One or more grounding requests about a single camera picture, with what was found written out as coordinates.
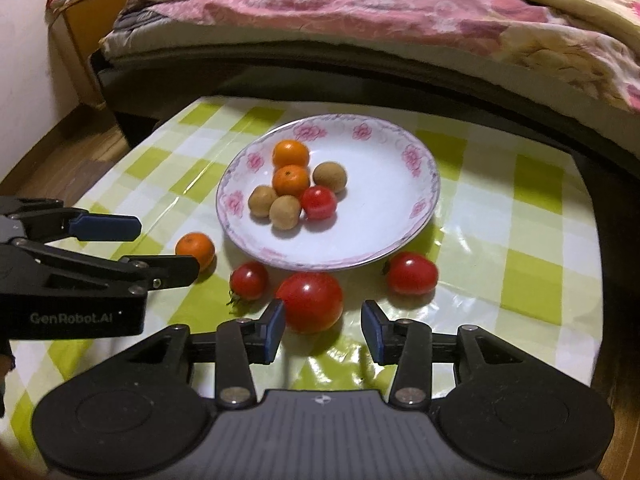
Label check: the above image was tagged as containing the green white checkered tablecloth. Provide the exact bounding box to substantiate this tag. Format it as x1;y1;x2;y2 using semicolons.
0;95;608;461

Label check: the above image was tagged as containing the medium red tomato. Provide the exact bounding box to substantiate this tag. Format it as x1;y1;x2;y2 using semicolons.
384;252;439;296

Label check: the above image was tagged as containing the dark bed frame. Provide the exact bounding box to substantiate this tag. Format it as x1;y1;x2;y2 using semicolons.
90;42;640;196

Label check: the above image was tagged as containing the mandarin orange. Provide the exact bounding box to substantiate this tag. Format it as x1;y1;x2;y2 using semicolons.
272;165;311;198
175;232;216;272
272;140;311;170

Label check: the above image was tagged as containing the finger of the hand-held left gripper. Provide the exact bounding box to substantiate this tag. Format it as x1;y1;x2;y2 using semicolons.
0;239;201;297
0;196;142;243

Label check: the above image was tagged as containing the small red tomato with stem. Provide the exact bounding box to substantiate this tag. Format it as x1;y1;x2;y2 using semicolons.
227;261;270;306

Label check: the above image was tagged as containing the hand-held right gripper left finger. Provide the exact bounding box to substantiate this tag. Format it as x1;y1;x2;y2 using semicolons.
127;299;287;408

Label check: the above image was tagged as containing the large red tomato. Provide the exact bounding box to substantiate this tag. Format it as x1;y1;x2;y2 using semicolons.
275;272;344;335

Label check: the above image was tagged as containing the white floral rimmed plate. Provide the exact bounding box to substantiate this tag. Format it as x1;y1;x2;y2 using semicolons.
216;114;441;272

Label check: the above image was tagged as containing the wooden nightstand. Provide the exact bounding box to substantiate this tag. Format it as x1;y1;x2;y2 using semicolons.
47;0;131;111

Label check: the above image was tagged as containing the brown longan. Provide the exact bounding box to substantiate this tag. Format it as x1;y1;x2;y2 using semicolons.
313;161;348;194
248;185;279;218
269;195;302;231

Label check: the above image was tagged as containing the pink floral blanket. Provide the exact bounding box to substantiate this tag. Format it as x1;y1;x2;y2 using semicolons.
100;0;576;68

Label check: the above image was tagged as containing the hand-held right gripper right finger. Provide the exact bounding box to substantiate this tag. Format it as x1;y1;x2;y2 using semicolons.
361;300;523;409

